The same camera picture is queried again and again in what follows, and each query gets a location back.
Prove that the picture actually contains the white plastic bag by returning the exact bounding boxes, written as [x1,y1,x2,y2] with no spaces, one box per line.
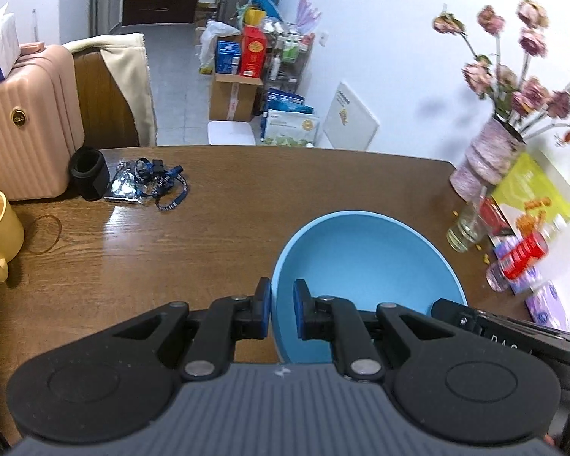
[198,20,241,75]

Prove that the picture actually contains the blue box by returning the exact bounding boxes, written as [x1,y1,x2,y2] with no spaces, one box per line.
[215,40,242,75]

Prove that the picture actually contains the red label water bottle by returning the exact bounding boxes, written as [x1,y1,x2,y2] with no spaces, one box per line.
[486,225,560,293]

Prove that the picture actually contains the wooden chair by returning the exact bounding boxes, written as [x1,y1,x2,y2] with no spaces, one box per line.
[73,48,140,149]

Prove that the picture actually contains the white board against wall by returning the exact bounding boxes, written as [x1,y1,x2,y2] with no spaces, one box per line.
[322,81,380,151]

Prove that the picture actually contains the clear drinking glass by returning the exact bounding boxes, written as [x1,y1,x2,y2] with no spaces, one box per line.
[446,200,488,253]

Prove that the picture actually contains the pink patterned vase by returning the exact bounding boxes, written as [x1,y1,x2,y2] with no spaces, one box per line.
[450,116,526,202]

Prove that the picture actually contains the red box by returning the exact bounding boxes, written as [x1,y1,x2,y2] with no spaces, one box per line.
[240,26,266,78]

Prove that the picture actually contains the dried pink roses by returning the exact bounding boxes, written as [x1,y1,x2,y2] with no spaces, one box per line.
[431,0,570,130]

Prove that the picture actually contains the black cylindrical cup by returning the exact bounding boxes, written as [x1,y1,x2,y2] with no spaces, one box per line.
[70,146,110,202]

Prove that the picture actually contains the cardboard box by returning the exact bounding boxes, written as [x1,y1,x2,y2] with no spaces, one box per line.
[209,73,263,122]

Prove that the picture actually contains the purple tissue packet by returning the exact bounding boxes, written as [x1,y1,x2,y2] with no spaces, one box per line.
[525,281,567,331]

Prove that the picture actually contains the yellow green snack bag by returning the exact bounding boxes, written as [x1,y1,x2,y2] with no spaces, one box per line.
[492,152,570,237]

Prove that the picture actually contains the blue lanyard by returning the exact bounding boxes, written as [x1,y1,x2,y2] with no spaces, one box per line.
[133,156,190,213]

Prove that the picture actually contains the pink ribbed suitcase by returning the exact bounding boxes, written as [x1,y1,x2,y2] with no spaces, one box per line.
[0,43,85,201]

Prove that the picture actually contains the beige coat on chair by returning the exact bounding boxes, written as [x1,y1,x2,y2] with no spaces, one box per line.
[65,32,157,146]

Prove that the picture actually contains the blue bowl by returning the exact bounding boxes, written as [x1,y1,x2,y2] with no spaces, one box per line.
[272,210,467,363]

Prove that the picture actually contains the silver foil packet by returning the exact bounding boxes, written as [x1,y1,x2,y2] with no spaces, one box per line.
[104,161,144,205]

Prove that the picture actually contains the metal storage rack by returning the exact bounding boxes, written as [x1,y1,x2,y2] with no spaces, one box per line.
[262,32,315,94]

